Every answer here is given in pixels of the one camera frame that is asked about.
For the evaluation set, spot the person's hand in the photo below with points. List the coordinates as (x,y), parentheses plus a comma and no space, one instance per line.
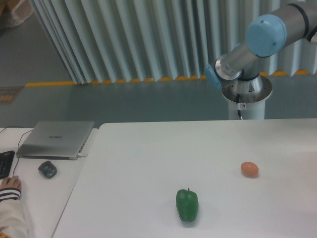
(11,183)

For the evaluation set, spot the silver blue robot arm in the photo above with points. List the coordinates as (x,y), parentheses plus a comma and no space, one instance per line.
(265,36)

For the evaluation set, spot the white sleeved forearm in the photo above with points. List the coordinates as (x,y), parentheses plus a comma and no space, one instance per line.
(12,220)

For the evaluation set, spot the green bell pepper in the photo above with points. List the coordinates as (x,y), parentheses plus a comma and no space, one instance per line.
(187,205)

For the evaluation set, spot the black keyboard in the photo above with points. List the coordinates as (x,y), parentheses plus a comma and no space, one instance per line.
(6,160)

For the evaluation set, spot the silver closed laptop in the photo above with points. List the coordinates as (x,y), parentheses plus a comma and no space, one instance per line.
(56,140)

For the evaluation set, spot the white folding partition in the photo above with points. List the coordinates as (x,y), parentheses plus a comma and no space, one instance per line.
(139,39)

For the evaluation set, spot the brown cardboard box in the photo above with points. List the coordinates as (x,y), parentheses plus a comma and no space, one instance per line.
(14,12)

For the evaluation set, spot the brown egg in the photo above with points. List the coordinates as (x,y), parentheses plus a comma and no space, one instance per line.
(249,169)

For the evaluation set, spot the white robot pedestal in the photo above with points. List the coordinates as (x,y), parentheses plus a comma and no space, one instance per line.
(246,99)

